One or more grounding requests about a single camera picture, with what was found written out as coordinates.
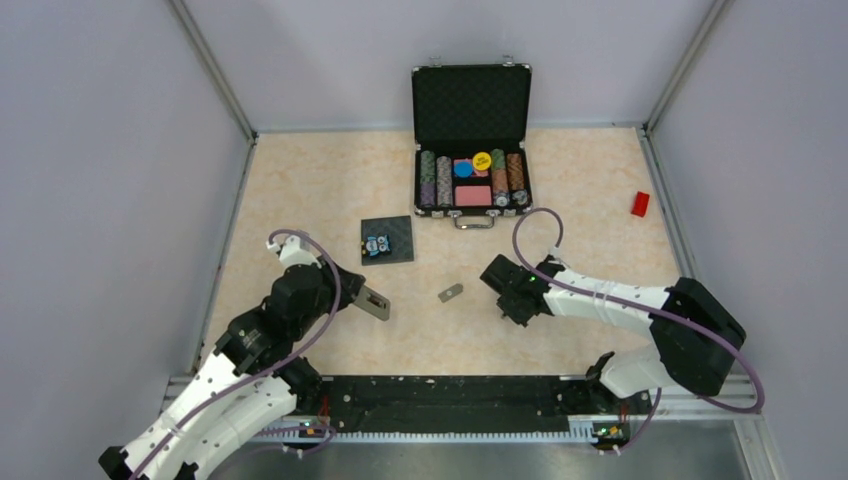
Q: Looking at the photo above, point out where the pink card deck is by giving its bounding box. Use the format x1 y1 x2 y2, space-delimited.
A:
454 185 493 207

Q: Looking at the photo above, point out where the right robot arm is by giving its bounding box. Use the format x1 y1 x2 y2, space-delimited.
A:
480 255 747 412

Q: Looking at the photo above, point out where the yellow round chip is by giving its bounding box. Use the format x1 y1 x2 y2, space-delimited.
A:
472 152 493 171

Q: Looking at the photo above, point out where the black foam battery tray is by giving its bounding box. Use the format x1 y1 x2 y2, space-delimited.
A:
360 215 415 266

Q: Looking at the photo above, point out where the red toy brick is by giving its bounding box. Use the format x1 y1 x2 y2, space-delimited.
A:
630 191 651 218

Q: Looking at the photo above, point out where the blue round chip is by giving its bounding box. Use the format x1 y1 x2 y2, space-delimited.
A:
453 159 474 178

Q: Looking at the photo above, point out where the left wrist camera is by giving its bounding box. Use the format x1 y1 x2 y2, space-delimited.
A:
266 235 320 268

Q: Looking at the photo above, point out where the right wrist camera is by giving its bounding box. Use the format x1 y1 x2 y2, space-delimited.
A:
547 246 567 266

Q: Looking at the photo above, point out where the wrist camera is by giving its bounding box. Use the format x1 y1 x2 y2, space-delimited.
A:
266 235 320 268
547 246 567 266

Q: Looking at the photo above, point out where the black poker chip case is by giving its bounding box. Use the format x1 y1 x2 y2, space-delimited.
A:
411 59 533 229

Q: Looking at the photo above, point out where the grey remote battery cover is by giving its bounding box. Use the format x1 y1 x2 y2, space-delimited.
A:
438 283 464 303

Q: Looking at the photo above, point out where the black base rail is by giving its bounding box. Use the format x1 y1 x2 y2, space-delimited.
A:
294 375 647 434

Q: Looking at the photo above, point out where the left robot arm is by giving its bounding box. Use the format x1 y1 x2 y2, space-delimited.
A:
98 261 366 479

